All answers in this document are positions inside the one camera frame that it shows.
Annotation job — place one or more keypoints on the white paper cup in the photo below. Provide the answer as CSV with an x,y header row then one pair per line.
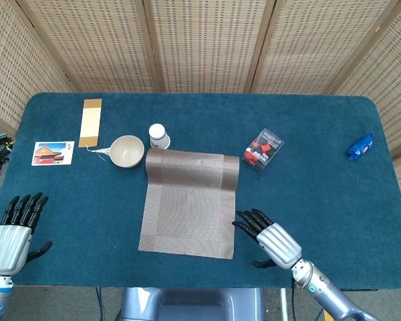
x,y
158,135

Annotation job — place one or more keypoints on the beige gold bookmark with tassel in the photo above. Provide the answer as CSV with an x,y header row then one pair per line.
x,y
90,123

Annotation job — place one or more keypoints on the clear box of red-black parts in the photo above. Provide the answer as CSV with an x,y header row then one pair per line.
x,y
262,150

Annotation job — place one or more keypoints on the palace photo postcard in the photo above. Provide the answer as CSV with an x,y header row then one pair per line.
x,y
53,154

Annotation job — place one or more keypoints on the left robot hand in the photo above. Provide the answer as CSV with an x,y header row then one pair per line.
x,y
8,249

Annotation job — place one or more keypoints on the grey woven placemat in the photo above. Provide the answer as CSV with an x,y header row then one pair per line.
x,y
187,207

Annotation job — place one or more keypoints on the white table leg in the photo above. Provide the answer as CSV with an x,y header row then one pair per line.
x,y
283,304

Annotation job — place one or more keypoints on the teal plush table cover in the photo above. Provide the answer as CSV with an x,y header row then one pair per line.
x,y
87,207

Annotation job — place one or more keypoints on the beige bowl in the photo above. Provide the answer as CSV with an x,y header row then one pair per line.
x,y
127,152

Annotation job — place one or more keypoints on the blue snack packet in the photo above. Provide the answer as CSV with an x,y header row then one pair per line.
x,y
361,147

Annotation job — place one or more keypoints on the blue-grey robot torso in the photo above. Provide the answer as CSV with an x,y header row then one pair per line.
x,y
187,304

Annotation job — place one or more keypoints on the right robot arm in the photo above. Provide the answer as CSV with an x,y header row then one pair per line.
x,y
324,291

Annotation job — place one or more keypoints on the woven bamboo folding screen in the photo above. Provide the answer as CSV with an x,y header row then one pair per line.
x,y
204,43

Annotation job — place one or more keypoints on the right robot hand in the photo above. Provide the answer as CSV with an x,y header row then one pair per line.
x,y
280,245

